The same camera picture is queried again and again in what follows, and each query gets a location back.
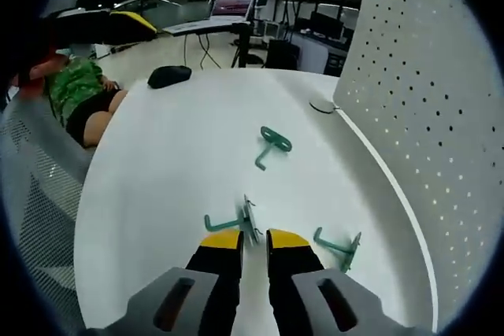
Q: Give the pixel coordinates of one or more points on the white perforated mounting plate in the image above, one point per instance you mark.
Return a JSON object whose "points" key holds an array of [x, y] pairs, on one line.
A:
{"points": [[413, 76]]}

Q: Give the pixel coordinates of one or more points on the black computer mouse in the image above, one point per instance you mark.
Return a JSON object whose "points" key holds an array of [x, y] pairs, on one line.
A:
{"points": [[169, 76]]}

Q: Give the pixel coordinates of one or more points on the grey mesh chair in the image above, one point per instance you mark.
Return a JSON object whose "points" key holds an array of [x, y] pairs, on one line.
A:
{"points": [[35, 194]]}

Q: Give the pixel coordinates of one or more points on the green hook assembly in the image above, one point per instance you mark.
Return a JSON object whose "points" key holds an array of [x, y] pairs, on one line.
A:
{"points": [[334, 246], [267, 133], [224, 226]]}

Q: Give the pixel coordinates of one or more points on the grey lab cabinet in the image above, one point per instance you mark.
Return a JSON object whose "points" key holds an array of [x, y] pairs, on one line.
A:
{"points": [[315, 52]]}

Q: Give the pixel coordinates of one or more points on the person in green shirt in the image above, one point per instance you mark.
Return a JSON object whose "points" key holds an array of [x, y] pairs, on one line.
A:
{"points": [[75, 84]]}

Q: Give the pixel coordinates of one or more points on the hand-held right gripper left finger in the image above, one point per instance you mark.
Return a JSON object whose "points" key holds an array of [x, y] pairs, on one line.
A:
{"points": [[177, 296]]}

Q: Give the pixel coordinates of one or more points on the black monitor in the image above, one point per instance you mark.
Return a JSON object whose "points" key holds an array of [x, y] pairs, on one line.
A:
{"points": [[327, 21]]}

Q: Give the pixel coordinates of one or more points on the black computer tower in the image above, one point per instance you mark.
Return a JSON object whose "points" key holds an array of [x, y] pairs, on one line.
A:
{"points": [[281, 54]]}

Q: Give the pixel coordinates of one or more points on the person's leg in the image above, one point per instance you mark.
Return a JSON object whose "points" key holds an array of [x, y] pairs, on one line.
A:
{"points": [[94, 127]]}

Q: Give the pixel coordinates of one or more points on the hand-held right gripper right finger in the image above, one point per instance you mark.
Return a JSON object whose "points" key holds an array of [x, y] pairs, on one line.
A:
{"points": [[315, 300]]}

